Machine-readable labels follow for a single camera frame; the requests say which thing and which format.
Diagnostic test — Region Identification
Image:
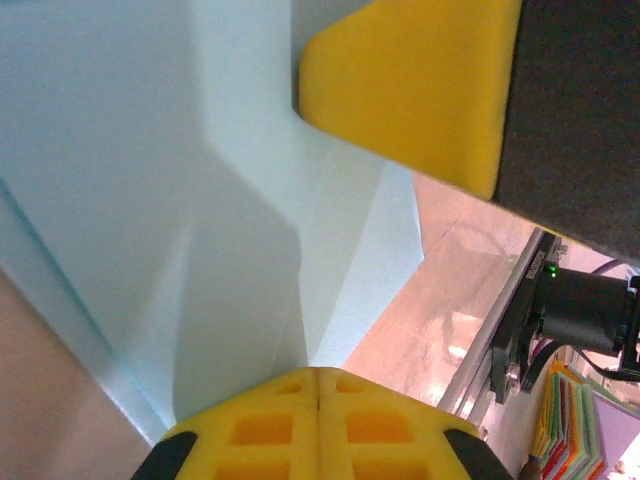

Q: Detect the light blue paper sheet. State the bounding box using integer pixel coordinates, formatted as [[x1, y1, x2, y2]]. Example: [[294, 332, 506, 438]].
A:
[[0, 0, 427, 447]]

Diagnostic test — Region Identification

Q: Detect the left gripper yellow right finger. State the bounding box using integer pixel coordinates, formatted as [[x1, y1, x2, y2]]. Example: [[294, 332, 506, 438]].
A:
[[318, 366, 514, 480]]

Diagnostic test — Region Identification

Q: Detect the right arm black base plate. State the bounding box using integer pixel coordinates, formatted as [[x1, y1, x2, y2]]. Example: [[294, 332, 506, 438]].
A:
[[491, 228, 557, 407]]

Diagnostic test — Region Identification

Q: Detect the wide aluminium base rail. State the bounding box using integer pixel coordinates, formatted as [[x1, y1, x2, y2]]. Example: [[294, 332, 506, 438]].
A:
[[439, 224, 547, 432]]

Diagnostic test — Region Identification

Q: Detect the stack of coloured paper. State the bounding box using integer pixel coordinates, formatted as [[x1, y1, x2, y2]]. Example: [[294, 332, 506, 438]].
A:
[[528, 357, 609, 480]]

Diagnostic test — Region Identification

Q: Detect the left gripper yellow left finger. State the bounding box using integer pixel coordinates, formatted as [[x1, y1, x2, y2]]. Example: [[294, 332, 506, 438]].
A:
[[132, 367, 321, 480]]

